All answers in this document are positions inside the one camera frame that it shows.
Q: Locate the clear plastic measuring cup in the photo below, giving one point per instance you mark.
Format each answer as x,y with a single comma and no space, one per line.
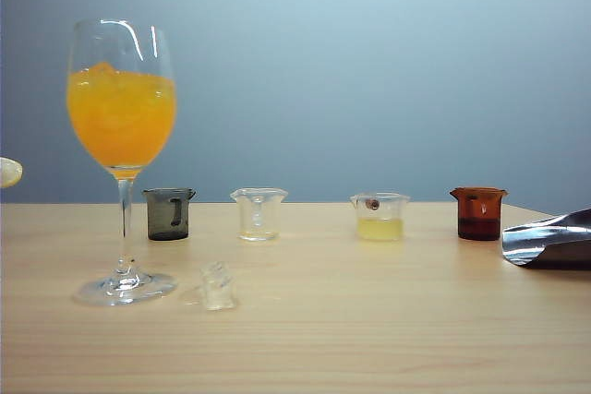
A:
258,230

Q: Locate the clear cup with yellow juice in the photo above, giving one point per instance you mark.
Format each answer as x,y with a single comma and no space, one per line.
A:
381,229

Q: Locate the smoky grey measuring cup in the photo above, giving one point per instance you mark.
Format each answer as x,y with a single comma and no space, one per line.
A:
161,221

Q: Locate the amber brown measuring cup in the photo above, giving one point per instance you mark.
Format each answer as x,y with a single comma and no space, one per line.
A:
479,224

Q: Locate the small brown cork piece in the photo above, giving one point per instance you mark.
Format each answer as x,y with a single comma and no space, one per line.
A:
370,204

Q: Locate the clear ice cube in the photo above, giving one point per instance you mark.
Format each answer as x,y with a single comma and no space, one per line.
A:
104,68
218,287

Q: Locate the clear stemmed wine glass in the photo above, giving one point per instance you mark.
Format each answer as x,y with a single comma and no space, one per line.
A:
121,135

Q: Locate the shiny metal scoop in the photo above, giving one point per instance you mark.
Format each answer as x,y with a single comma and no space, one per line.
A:
545,242

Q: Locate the yellow lemon slice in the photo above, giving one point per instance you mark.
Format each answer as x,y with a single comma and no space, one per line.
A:
9,172

